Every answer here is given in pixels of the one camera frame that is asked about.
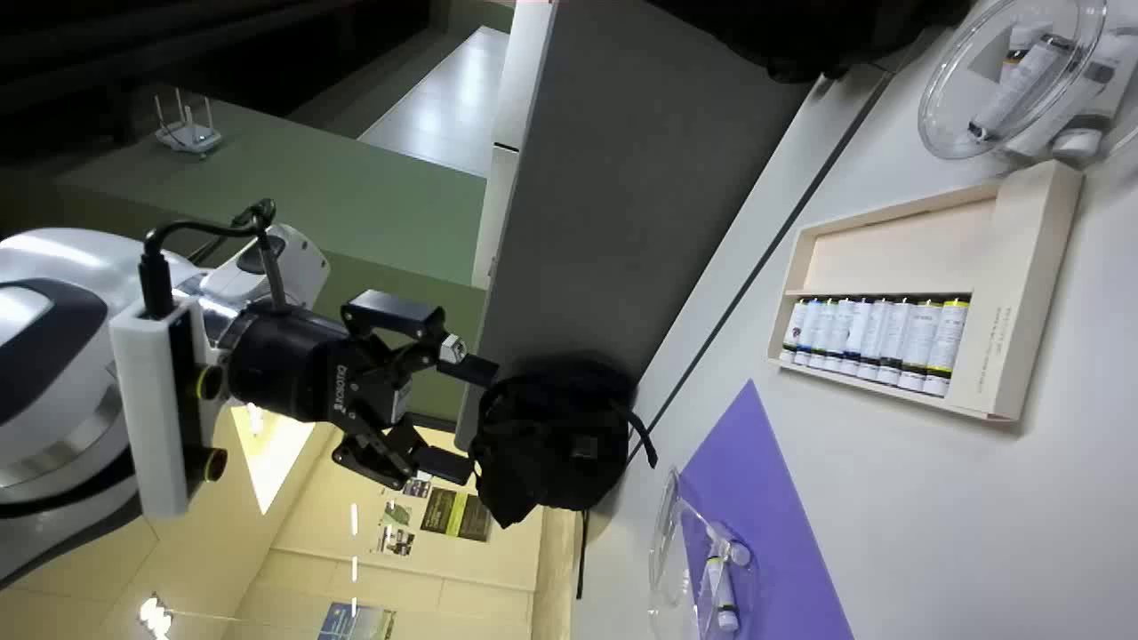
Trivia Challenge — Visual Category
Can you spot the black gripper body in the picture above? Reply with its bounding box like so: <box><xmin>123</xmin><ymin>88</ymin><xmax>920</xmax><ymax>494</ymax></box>
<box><xmin>223</xmin><ymin>287</ymin><xmax>444</xmax><ymax>426</ymax></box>

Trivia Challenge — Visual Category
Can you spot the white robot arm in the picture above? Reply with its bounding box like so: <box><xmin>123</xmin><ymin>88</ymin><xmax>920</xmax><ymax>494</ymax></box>
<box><xmin>0</xmin><ymin>223</ymin><xmax>495</xmax><ymax>517</ymax></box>

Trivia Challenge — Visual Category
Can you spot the green cabinet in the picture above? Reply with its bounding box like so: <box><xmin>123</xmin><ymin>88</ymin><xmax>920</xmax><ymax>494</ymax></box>
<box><xmin>47</xmin><ymin>96</ymin><xmax>495</xmax><ymax>418</ymax></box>

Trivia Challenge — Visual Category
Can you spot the white wifi router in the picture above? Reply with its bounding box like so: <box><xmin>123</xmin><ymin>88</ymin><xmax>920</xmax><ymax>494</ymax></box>
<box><xmin>153</xmin><ymin>88</ymin><xmax>223</xmax><ymax>155</ymax></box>

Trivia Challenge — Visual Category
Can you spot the purple paper sheet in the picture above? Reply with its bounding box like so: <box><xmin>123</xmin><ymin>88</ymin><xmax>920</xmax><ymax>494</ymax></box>
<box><xmin>680</xmin><ymin>383</ymin><xmax>852</xmax><ymax>640</ymax></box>

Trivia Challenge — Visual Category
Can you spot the row of white paint tubes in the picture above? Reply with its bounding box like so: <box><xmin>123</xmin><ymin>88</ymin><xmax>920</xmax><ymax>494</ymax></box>
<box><xmin>780</xmin><ymin>295</ymin><xmax>972</xmax><ymax>399</ymax></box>

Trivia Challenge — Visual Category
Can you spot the wooden paint tube tray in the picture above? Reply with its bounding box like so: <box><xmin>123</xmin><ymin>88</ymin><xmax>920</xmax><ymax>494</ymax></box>
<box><xmin>768</xmin><ymin>159</ymin><xmax>1082</xmax><ymax>422</ymax></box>

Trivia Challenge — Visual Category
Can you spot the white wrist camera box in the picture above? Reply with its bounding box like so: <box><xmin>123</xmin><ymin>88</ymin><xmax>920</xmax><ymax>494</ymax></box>
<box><xmin>110</xmin><ymin>303</ymin><xmax>228</xmax><ymax>518</ymax></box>

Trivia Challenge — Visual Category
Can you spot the black cable on camera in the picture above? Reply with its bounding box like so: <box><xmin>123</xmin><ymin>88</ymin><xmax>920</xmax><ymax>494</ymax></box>
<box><xmin>135</xmin><ymin>194</ymin><xmax>292</xmax><ymax>320</ymax></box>

